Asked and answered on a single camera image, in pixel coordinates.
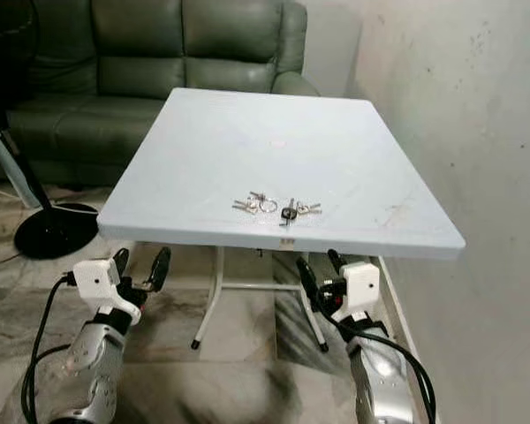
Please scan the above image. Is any black-headed key bunch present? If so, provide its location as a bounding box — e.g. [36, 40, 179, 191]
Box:
[279, 197, 323, 227]

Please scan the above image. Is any black standing fan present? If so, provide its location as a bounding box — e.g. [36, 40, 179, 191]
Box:
[0, 0, 99, 261]

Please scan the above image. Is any silver key bunch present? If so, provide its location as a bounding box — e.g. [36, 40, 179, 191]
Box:
[231, 191, 279, 216]

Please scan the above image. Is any white folding table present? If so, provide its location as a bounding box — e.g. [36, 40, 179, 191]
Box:
[96, 87, 467, 353]

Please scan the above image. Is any green leather sofa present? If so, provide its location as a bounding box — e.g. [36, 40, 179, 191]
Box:
[0, 0, 321, 188]

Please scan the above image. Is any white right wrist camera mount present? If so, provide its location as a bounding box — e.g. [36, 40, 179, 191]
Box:
[332, 261, 381, 322]

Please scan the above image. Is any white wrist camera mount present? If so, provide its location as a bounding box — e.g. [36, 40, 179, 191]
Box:
[332, 261, 381, 322]
[72, 258, 139, 326]

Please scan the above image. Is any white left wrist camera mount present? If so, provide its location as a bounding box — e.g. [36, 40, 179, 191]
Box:
[72, 258, 139, 326]

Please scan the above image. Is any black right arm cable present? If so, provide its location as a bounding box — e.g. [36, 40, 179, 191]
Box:
[325, 304, 437, 424]

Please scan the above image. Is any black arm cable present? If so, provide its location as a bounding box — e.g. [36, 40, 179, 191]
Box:
[20, 271, 80, 424]
[325, 304, 437, 424]

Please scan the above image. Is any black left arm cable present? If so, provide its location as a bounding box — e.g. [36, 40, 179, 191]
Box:
[20, 271, 80, 424]

